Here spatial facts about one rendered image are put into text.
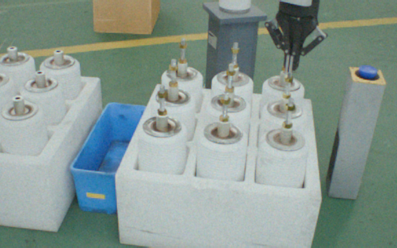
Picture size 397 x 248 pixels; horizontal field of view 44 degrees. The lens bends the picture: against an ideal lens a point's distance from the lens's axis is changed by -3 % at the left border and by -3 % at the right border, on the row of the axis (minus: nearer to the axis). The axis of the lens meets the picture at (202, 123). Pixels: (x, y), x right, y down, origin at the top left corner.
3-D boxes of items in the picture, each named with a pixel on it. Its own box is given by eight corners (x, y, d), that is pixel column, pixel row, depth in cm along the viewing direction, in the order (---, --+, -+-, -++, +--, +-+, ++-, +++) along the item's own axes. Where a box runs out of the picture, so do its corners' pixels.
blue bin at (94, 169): (110, 140, 138) (107, 101, 131) (149, 144, 137) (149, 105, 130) (73, 211, 112) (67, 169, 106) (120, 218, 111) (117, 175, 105)
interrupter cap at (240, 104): (213, 114, 103) (213, 111, 102) (208, 96, 109) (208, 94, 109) (249, 113, 104) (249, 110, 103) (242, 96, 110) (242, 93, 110)
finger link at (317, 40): (320, 34, 92) (296, 49, 96) (325, 43, 92) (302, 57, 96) (325, 30, 94) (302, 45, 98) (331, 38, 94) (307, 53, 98)
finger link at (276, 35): (273, 17, 99) (290, 41, 99) (267, 22, 100) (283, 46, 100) (267, 21, 97) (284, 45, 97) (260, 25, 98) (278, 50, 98)
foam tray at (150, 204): (157, 142, 138) (156, 83, 128) (300, 158, 134) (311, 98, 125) (119, 244, 104) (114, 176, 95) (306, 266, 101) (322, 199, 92)
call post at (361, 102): (325, 179, 126) (348, 67, 110) (352, 182, 126) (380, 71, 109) (327, 197, 120) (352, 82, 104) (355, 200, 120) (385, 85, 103)
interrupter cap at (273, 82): (291, 76, 119) (291, 74, 119) (306, 91, 113) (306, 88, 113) (262, 79, 117) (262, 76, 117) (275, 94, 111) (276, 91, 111)
